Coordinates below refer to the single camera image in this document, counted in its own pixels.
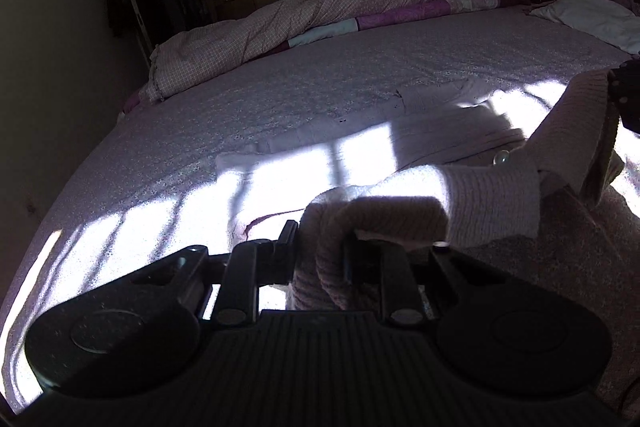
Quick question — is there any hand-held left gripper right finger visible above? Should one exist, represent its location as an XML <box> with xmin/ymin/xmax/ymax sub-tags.
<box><xmin>342</xmin><ymin>231</ymin><xmax>507</xmax><ymax>327</ymax></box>

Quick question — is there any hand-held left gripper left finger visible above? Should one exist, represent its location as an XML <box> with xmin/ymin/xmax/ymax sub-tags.
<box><xmin>130</xmin><ymin>219</ymin><xmax>302</xmax><ymax>327</ymax></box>

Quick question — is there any pink knit cardigan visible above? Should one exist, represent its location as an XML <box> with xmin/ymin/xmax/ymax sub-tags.
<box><xmin>215</xmin><ymin>68</ymin><xmax>640</xmax><ymax>413</ymax></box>

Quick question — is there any white pillow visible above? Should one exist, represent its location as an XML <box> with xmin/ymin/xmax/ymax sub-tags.
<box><xmin>529</xmin><ymin>0</ymin><xmax>640</xmax><ymax>56</ymax></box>

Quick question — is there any pink checked quilt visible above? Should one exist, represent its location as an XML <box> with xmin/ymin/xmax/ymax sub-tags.
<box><xmin>120</xmin><ymin>0</ymin><xmax>532</xmax><ymax>112</ymax></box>

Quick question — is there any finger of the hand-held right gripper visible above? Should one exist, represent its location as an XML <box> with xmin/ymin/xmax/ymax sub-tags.
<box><xmin>606</xmin><ymin>59</ymin><xmax>640</xmax><ymax>131</ymax></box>

